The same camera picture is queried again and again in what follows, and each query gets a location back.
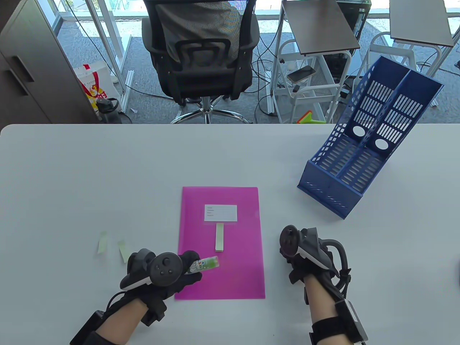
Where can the white metal table frame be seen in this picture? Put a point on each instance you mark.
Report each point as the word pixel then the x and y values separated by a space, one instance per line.
pixel 126 90

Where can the black smartphone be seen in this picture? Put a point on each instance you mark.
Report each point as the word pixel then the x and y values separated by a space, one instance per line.
pixel 301 74

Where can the black computer tower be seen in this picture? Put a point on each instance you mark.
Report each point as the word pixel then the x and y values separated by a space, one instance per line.
pixel 359 18

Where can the blue plastic file rack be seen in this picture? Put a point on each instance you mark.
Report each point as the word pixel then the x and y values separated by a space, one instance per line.
pixel 330 196

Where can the black handheld controller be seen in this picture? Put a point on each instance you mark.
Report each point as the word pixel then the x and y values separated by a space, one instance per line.
pixel 165 269
pixel 312 248

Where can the white rolling cart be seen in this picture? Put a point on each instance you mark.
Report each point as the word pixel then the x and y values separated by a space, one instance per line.
pixel 323 90

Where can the person's right hand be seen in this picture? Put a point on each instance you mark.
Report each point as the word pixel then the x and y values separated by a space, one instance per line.
pixel 305 269

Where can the red and white shopping bag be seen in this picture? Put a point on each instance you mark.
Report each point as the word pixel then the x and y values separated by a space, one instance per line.
pixel 94 86

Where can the white power strip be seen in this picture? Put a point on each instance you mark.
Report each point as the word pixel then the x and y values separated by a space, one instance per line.
pixel 271 105

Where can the brown-top side table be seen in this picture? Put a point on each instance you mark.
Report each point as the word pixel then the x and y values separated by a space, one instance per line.
pixel 320 28
pixel 420 21

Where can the green and red plastic tool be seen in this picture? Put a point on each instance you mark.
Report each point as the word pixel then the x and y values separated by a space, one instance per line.
pixel 309 119

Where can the tall storage cabinet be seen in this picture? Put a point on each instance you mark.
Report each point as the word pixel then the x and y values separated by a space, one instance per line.
pixel 36 72

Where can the green sticky note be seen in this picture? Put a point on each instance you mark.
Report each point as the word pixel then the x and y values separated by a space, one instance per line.
pixel 124 251
pixel 102 244

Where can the black mesh office chair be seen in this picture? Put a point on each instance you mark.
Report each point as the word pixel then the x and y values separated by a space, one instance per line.
pixel 201 75

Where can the black water bottle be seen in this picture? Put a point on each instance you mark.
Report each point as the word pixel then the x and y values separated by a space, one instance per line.
pixel 107 111

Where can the black wrist sensor box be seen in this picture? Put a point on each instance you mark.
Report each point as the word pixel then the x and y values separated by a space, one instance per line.
pixel 86 329
pixel 350 318

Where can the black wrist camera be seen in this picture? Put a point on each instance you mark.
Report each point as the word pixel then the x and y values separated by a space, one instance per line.
pixel 154 312

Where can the green glue stick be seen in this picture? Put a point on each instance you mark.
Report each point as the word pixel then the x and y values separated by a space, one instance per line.
pixel 208 263

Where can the pink L-shaped folder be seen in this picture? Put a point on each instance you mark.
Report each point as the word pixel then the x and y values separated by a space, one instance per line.
pixel 237 280

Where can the pad of green sticky notes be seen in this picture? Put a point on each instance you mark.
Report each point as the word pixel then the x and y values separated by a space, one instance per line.
pixel 219 239

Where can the person's left hand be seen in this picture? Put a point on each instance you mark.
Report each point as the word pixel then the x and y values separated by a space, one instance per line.
pixel 172 293

